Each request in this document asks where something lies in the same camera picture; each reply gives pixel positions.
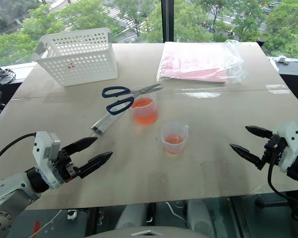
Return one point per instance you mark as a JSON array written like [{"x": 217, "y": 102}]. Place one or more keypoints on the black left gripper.
[{"x": 65, "y": 168}]

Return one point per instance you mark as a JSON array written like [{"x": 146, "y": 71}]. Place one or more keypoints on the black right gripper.
[{"x": 275, "y": 150}]

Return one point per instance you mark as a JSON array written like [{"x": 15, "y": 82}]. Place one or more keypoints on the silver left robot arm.
[{"x": 7, "y": 191}]

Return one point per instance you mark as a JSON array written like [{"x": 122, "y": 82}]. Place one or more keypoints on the clear plastic tube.
[{"x": 102, "y": 124}]

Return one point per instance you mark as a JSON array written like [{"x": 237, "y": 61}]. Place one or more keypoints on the large cup of orange liquid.
[{"x": 145, "y": 116}]

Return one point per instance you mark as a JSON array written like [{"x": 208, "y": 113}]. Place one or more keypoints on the small cup of orange liquid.
[{"x": 174, "y": 143}]

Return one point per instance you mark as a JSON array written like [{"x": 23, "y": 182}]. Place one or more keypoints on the white plug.
[{"x": 72, "y": 214}]

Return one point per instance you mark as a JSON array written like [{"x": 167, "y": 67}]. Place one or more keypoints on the grey rounded shape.
[
  {"x": 132, "y": 215},
  {"x": 198, "y": 215}
]

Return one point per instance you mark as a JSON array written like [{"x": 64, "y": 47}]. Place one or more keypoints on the pink paper stack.
[{"x": 201, "y": 74}]

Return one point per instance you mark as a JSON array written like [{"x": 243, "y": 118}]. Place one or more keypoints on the small white device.
[{"x": 282, "y": 60}]

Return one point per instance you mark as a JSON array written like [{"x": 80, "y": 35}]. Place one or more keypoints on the red tag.
[{"x": 37, "y": 227}]

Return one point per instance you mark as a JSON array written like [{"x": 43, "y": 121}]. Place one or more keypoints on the white perforated plastic basket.
[{"x": 77, "y": 64}]

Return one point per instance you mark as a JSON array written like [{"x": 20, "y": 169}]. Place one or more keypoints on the pink packet in plastic bag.
[{"x": 234, "y": 53}]

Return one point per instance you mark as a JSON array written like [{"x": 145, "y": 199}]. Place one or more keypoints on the grey curved robot torso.
[{"x": 149, "y": 233}]

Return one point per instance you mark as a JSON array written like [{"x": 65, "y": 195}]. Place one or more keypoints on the small black knob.
[{"x": 261, "y": 41}]

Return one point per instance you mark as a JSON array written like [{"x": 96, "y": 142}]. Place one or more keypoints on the black window mullion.
[{"x": 167, "y": 19}]

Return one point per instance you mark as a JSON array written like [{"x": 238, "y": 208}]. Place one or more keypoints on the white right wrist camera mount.
[{"x": 291, "y": 138}]

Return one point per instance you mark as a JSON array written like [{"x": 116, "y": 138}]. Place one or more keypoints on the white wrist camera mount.
[
  {"x": 291, "y": 138},
  {"x": 41, "y": 148}
]

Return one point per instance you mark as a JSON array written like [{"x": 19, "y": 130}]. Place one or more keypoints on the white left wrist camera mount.
[{"x": 41, "y": 148}]

